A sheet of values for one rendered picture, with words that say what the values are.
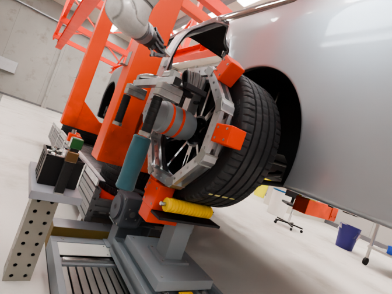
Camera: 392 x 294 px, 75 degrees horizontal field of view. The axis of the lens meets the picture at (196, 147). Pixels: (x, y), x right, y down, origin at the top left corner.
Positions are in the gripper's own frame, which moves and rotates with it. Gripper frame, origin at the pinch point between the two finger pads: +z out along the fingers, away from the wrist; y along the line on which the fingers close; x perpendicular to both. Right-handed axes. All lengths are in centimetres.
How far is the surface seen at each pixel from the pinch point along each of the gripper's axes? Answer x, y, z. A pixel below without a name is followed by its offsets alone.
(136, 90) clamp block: 10.4, -19.0, -7.2
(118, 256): 22, -100, 2
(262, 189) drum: -22, -170, 802
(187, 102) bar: -13.0, -24.3, -2.1
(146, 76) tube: 3.4, -14.0, -10.8
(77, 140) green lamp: 16, -44, -36
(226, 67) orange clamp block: -32.0, -13.0, -13.6
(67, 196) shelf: 20, -64, -35
